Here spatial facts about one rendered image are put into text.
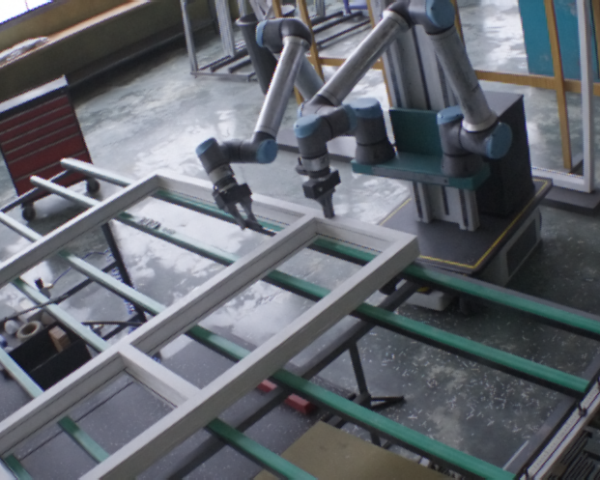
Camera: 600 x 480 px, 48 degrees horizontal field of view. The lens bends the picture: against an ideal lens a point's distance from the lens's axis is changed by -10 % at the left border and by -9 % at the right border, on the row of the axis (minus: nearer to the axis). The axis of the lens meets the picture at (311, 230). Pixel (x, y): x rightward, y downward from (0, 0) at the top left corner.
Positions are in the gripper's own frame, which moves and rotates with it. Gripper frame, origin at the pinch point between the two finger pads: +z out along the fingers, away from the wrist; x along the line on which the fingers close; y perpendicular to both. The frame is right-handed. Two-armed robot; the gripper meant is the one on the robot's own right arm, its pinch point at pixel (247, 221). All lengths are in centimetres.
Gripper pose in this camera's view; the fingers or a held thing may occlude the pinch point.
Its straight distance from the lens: 267.1
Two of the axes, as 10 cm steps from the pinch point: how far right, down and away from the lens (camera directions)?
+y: 4.9, -4.0, -7.8
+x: 7.2, -3.2, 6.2
